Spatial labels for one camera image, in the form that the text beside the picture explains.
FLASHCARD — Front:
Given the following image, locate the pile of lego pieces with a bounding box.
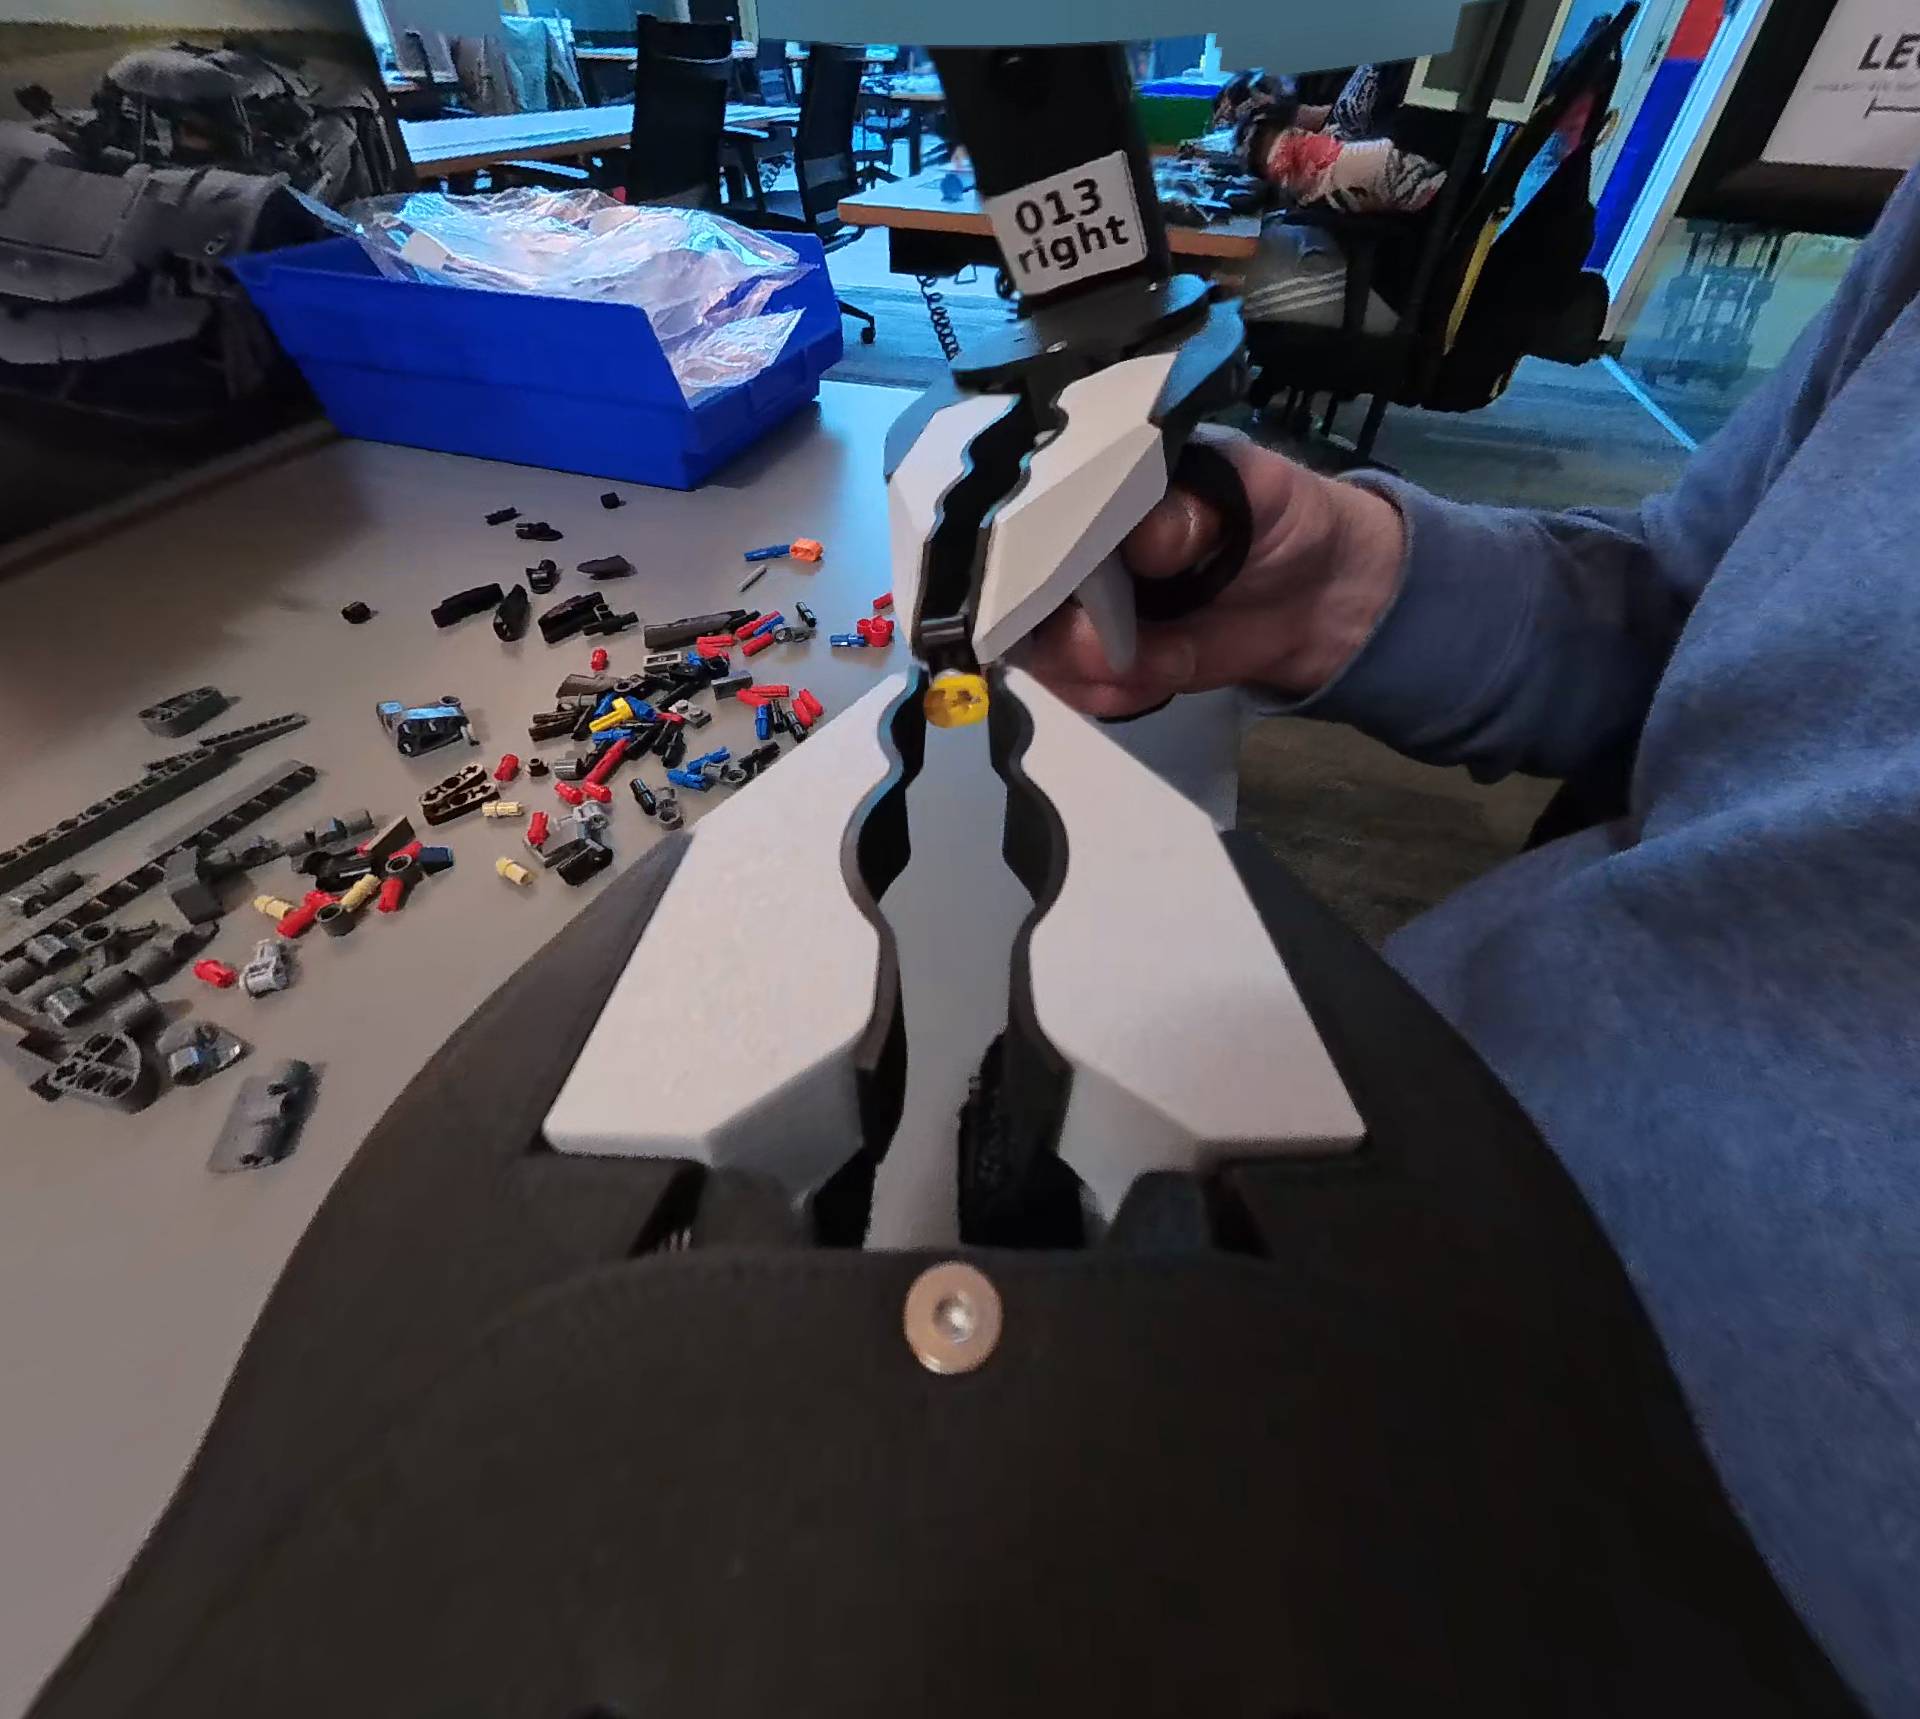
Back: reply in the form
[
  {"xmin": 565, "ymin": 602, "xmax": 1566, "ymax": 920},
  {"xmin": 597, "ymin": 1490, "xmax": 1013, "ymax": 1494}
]
[{"xmin": 0, "ymin": 532, "xmax": 906, "ymax": 1124}]

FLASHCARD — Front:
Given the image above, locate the black cardboard set box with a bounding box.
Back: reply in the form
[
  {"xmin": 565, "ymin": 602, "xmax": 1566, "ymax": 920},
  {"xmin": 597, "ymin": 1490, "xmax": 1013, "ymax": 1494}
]
[{"xmin": 0, "ymin": 0, "xmax": 419, "ymax": 510}]

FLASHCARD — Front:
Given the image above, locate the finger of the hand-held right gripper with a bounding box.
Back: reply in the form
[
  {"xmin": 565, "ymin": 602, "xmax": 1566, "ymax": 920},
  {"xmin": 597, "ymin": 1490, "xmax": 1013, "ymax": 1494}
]
[
  {"xmin": 973, "ymin": 348, "xmax": 1185, "ymax": 674},
  {"xmin": 883, "ymin": 392, "xmax": 1046, "ymax": 674}
]

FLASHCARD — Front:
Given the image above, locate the dark grey angled lego panel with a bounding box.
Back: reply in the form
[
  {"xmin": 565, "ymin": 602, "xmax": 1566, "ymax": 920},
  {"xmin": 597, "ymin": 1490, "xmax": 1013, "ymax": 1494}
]
[{"xmin": 375, "ymin": 696, "xmax": 486, "ymax": 756}]

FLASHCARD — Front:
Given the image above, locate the blue plastic bin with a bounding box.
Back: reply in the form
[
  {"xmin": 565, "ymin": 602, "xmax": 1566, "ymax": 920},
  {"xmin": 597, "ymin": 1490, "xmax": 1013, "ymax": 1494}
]
[{"xmin": 224, "ymin": 226, "xmax": 846, "ymax": 496}]

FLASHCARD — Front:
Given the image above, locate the cluster of black lego panels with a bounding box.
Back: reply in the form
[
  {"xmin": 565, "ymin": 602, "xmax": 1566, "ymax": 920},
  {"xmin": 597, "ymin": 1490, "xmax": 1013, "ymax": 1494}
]
[{"xmin": 337, "ymin": 492, "xmax": 643, "ymax": 650}]

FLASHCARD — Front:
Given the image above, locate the wood top office desk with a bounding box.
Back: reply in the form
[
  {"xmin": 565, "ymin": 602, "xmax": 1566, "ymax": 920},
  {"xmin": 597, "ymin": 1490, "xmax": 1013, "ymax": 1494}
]
[{"xmin": 837, "ymin": 166, "xmax": 1267, "ymax": 284}]

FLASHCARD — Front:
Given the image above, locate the dark grey lego connector block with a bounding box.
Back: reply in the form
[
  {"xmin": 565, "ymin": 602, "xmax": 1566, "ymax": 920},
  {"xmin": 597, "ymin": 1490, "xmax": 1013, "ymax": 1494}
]
[{"xmin": 208, "ymin": 1058, "xmax": 322, "ymax": 1176}]

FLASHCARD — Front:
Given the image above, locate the black office chair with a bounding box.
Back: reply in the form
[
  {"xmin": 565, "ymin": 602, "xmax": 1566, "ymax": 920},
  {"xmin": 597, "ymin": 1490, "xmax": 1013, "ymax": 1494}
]
[
  {"xmin": 1347, "ymin": 2, "xmax": 1646, "ymax": 464},
  {"xmin": 620, "ymin": 16, "xmax": 739, "ymax": 210},
  {"xmin": 787, "ymin": 46, "xmax": 883, "ymax": 344}
]

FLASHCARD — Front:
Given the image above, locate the person's right forearm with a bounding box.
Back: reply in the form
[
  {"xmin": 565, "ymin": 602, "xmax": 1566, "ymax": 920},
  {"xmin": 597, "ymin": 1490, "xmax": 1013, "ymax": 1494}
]
[{"xmin": 1290, "ymin": 460, "xmax": 1819, "ymax": 794}]

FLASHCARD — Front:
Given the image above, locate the person's right hand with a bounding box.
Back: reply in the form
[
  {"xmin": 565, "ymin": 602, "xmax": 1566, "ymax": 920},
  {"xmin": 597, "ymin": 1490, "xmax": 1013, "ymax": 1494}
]
[{"xmin": 1025, "ymin": 436, "xmax": 1408, "ymax": 726}]

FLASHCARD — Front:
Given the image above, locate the long dark grey lego beam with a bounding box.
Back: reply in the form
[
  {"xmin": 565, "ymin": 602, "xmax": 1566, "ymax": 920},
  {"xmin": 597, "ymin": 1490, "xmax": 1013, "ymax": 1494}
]
[
  {"xmin": 0, "ymin": 760, "xmax": 322, "ymax": 990},
  {"xmin": 0, "ymin": 712, "xmax": 313, "ymax": 892}
]

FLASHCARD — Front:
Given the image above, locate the white printed board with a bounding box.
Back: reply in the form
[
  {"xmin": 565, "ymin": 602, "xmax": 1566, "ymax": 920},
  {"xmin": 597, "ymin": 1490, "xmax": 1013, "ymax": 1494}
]
[{"xmin": 1759, "ymin": 0, "xmax": 1920, "ymax": 176}]

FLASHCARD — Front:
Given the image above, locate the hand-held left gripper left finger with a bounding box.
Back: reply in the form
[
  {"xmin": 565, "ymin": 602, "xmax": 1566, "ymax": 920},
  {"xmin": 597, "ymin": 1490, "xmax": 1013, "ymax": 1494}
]
[{"xmin": 540, "ymin": 674, "xmax": 921, "ymax": 1248}]

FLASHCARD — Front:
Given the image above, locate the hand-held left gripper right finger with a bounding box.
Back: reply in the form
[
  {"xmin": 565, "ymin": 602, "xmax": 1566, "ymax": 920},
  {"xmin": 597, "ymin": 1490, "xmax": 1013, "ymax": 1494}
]
[{"xmin": 991, "ymin": 670, "xmax": 1370, "ymax": 1248}]

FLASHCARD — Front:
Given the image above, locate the person's torso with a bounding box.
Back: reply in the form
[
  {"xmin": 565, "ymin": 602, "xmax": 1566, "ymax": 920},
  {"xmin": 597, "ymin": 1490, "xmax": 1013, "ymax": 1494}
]
[{"xmin": 1380, "ymin": 174, "xmax": 1920, "ymax": 1719}]

